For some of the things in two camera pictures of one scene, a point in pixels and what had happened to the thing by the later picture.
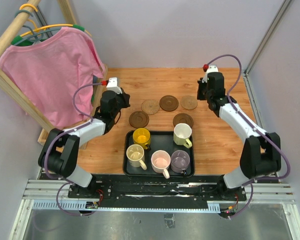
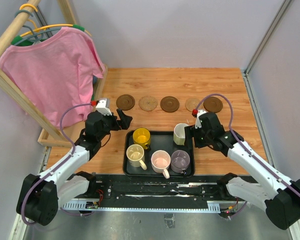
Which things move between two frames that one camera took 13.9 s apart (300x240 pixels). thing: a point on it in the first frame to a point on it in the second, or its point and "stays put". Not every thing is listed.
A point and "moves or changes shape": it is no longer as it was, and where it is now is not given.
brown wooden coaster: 139,119 moves or changes shape
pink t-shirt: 47,74 stays put
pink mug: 160,162 stays put
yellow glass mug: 142,136 stays put
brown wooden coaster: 183,118 moves or changes shape
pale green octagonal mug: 182,132 stays put
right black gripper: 201,84 to 189,131
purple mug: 180,161 stays put
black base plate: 157,191 stays put
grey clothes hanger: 34,35 stays put
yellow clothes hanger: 43,28 stays put
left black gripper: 125,97 to 125,120
